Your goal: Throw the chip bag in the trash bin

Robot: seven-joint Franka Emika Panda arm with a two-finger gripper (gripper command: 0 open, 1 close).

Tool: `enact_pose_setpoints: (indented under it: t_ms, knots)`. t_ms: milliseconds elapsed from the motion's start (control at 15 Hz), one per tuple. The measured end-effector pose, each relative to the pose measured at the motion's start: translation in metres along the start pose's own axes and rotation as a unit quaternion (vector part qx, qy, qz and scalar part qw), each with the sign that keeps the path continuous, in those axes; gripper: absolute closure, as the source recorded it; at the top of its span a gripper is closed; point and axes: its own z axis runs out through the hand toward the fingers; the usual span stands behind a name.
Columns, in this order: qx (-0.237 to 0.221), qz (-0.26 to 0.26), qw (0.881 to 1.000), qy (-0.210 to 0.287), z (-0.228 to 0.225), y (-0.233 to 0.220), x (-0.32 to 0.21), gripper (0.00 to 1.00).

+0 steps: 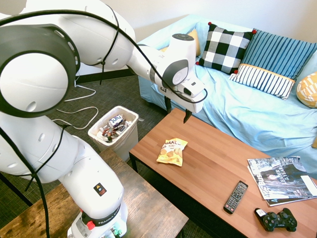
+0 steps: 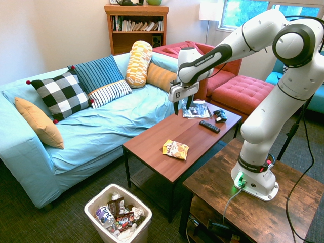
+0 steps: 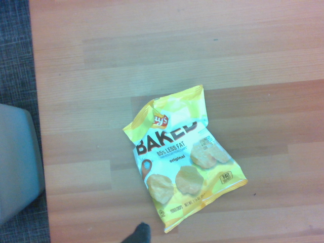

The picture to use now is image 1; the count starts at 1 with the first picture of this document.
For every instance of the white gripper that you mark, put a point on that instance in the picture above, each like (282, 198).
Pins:
(192, 100)

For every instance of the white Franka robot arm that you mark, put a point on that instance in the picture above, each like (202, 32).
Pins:
(81, 158)

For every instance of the yellow chip bag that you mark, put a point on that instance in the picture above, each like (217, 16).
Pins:
(172, 151)

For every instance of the white trash bin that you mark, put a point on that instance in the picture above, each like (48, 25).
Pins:
(115, 134)

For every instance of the purple white carton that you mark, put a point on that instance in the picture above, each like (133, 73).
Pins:
(116, 121)

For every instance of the sofa with light blue cover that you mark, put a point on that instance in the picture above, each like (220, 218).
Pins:
(247, 109)

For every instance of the yellow cushion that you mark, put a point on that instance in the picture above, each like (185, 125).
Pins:
(195, 42)

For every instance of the wooden coffee table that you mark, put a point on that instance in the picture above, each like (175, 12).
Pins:
(213, 173)

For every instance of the black white checkered pillow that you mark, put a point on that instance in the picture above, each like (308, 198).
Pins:
(224, 49)

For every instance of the rustic dark wooden table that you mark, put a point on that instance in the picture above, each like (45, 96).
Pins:
(146, 205)

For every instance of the blue striped pillow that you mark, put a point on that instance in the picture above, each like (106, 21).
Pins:
(270, 64)

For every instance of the black remote control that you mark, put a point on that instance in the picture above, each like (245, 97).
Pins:
(236, 197)

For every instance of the business magazine with dark cover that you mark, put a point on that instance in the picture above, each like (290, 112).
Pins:
(280, 177)

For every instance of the yellow white patterned pillow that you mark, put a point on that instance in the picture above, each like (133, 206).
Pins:
(307, 89)

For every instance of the magazine with white edge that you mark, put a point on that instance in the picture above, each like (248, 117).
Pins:
(287, 201)

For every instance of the black game controller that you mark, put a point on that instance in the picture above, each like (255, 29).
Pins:
(277, 220)

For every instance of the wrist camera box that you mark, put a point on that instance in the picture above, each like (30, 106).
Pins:
(189, 91)

